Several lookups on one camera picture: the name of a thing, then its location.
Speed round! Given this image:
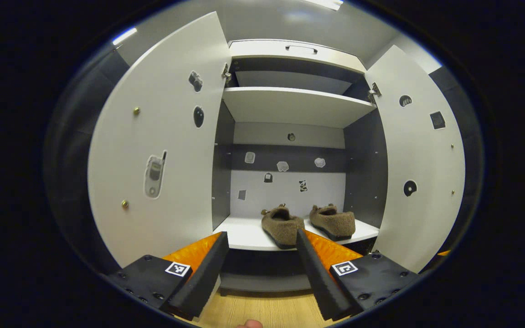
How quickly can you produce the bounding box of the ceiling panel light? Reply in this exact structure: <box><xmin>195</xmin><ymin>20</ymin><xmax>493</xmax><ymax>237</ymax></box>
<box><xmin>308</xmin><ymin>0</ymin><xmax>344</xmax><ymax>10</ymax></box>

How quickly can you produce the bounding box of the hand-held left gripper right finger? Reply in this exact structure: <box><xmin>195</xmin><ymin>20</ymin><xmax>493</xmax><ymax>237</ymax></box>
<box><xmin>295</xmin><ymin>229</ymin><xmax>420</xmax><ymax>321</ymax></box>

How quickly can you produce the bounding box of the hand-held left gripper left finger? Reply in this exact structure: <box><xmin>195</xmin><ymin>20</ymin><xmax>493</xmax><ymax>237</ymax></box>
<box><xmin>108</xmin><ymin>231</ymin><xmax>230</xmax><ymax>321</ymax></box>

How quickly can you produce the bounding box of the brown fuzzy shoe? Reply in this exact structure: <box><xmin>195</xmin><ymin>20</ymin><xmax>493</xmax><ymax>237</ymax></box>
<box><xmin>261</xmin><ymin>204</ymin><xmax>305</xmax><ymax>250</ymax></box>
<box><xmin>309</xmin><ymin>204</ymin><xmax>356</xmax><ymax>241</ymax></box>

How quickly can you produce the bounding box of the white shoe cabinet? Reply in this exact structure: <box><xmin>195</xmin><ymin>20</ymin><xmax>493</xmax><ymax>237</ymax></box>
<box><xmin>211</xmin><ymin>39</ymin><xmax>384</xmax><ymax>292</ymax></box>

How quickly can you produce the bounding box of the white door black cat sticker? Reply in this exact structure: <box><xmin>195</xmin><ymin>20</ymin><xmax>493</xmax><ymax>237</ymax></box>
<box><xmin>365</xmin><ymin>45</ymin><xmax>466</xmax><ymax>274</ymax></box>

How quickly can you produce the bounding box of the white door grey cat sticker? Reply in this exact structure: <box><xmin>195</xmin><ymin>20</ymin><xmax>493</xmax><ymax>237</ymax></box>
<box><xmin>87</xmin><ymin>11</ymin><xmax>232</xmax><ymax>268</ymax></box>

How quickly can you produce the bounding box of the white cabinet drawer front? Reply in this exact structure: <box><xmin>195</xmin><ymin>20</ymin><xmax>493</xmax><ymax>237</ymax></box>
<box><xmin>228</xmin><ymin>39</ymin><xmax>367</xmax><ymax>73</ymax></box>

